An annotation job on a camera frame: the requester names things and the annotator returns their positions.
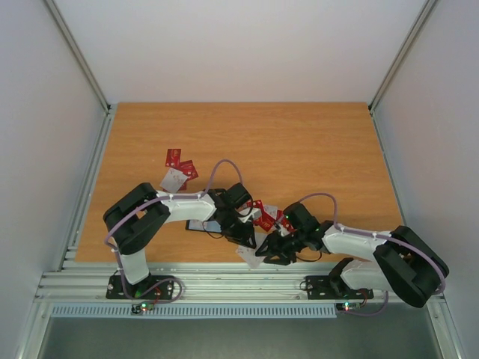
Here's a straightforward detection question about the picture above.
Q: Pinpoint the red card centre pile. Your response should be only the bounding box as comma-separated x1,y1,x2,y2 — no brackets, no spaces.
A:
246,200,276,232

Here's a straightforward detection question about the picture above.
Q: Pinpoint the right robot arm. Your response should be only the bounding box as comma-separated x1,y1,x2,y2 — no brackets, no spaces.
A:
255,202,449,308

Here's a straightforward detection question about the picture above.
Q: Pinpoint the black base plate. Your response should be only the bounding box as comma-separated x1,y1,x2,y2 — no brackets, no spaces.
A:
106,274,175,300
304,275,374,301

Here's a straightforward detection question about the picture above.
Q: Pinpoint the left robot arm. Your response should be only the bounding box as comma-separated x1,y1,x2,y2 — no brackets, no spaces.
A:
103,182,260,298

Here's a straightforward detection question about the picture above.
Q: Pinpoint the white card upper pile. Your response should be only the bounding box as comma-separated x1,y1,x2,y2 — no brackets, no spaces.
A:
263,205,278,220

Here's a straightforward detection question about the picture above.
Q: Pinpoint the red card far left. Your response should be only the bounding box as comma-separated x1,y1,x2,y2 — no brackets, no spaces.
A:
165,149,181,168

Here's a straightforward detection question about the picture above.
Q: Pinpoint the controller board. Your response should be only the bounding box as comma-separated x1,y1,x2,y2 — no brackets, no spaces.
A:
131,302,155,315
336,301,362,312

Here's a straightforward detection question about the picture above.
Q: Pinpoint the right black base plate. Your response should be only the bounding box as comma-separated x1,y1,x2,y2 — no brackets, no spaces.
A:
304,275,374,301

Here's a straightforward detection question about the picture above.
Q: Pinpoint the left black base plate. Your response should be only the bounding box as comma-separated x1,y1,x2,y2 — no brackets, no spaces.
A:
106,274,175,300

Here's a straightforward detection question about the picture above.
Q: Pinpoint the white card left cluster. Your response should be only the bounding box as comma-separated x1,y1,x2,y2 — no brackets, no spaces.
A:
160,168,188,193

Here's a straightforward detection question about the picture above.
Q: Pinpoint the red card left cluster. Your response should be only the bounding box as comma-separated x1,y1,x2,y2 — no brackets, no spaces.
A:
179,160,199,182

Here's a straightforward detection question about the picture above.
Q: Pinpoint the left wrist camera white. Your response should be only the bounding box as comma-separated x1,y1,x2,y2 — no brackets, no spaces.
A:
238,207,262,223

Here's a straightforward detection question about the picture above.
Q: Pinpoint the red card column upper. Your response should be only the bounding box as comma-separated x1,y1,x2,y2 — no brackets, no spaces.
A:
276,211,294,233

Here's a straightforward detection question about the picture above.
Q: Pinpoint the grey slotted cable duct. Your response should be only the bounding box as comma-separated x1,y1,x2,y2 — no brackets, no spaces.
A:
51,303,337,319

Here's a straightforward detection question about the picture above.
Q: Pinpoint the left controller board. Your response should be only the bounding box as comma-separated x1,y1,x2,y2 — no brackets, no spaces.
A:
131,302,155,315

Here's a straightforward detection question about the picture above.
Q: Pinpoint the right controller board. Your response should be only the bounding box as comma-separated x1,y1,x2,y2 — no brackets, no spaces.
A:
336,301,362,312

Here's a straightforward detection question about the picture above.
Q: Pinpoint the black leather card holder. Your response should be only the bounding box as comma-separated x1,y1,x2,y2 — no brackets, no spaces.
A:
186,220,222,233

